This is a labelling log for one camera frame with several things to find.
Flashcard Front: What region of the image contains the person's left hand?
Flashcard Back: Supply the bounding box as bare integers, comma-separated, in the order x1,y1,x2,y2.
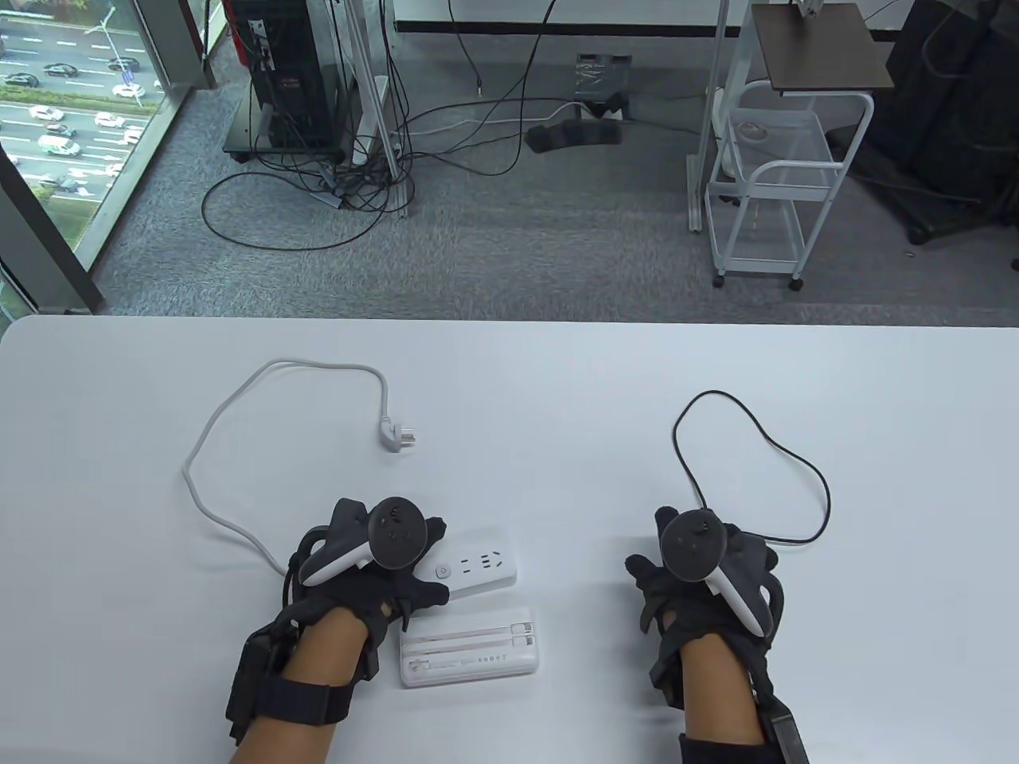
283,497,451,639

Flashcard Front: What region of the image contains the person's right hand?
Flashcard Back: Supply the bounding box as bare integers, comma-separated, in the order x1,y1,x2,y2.
625,507,787,668

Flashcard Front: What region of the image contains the grey white hand controller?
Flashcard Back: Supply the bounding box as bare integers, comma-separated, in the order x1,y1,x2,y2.
301,497,428,588
660,510,772,637

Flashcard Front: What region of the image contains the white power strip with cord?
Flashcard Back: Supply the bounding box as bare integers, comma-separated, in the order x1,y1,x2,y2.
183,360,517,603

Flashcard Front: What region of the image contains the white battery pack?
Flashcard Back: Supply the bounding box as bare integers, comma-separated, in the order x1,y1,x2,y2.
400,606,542,689

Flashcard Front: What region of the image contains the black charging cable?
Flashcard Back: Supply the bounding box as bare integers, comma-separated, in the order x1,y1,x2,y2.
673,390,832,546

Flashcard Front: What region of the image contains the person's right forearm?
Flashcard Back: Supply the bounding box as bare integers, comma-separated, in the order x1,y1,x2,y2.
653,633,809,764

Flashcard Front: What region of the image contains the person's left forearm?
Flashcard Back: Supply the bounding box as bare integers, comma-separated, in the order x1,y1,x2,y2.
229,609,375,764

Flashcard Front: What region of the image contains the white desk leg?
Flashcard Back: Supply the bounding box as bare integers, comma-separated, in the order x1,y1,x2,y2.
686,0,753,233

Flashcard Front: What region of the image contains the black wheeled tower stand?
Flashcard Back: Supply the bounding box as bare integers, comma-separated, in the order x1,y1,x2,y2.
223,103,351,166

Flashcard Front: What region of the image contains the black computer tower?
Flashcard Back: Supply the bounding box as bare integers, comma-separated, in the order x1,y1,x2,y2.
229,0,343,152

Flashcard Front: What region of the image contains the black box device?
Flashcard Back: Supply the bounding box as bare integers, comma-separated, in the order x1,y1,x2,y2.
575,54,634,103

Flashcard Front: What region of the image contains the brown side table top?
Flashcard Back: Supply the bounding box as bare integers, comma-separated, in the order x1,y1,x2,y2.
752,2,896,96

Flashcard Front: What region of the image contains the black left wrist camera unit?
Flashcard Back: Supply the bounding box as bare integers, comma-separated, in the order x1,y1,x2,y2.
227,621,300,746

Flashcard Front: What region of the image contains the black wrist camera unit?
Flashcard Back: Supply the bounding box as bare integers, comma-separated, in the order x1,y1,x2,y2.
227,621,300,746
756,692,810,764

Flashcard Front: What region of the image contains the black right wrist camera unit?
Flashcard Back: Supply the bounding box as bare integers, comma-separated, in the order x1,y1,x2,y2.
756,692,810,764

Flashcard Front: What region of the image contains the white rolling wire cart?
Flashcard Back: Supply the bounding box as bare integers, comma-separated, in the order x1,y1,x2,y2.
707,84,875,291

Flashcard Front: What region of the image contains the tangle of black floor cables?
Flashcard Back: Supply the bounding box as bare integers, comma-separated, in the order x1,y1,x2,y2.
201,0,705,252

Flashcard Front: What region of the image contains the aluminium frame post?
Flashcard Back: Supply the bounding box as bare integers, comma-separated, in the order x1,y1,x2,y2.
350,0,416,220

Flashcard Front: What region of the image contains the grey window frame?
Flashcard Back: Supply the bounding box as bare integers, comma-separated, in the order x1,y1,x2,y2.
0,0,220,315

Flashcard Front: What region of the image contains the white floor cable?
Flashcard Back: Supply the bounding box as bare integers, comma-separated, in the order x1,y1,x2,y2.
396,99,588,134

